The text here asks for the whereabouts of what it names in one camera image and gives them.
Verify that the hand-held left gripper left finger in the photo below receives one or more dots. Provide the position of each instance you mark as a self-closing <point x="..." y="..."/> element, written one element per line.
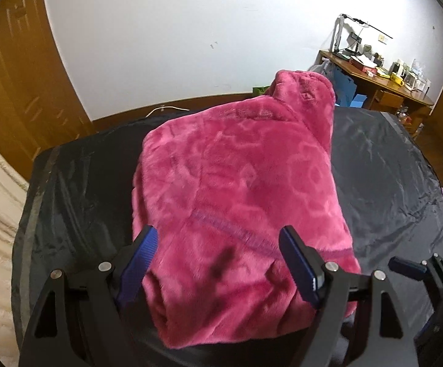
<point x="139" y="263"/>

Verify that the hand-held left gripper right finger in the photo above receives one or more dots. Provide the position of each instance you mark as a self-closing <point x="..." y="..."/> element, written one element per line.
<point x="296" y="263"/>

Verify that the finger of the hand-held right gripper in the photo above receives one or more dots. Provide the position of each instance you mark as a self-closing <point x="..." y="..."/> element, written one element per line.
<point x="439" y="271"/>
<point x="407" y="264"/>

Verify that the pink fleece garment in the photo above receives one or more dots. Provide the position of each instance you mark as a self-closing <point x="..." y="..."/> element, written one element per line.
<point x="225" y="183"/>

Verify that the black bed sheet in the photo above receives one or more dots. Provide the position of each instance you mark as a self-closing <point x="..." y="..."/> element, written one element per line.
<point x="378" y="168"/>

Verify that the light blue box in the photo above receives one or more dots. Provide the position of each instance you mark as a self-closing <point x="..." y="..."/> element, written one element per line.
<point x="359" y="101"/>

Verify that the green bag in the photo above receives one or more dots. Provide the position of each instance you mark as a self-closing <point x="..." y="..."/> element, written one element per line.
<point x="261" y="90"/>

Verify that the blue chair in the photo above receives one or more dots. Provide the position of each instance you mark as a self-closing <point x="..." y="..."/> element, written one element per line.
<point x="344" y="88"/>

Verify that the yellow desk item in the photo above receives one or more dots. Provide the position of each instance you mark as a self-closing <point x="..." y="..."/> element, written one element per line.
<point x="396" y="80"/>

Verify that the wooden desk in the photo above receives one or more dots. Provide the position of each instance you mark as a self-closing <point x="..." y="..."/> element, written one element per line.
<point x="363" y="75"/>

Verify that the grey plastic bag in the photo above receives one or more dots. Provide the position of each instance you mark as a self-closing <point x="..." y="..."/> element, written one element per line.
<point x="323" y="70"/>

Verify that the wooden door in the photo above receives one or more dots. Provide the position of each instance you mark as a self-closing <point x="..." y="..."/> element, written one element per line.
<point x="22" y="65"/>

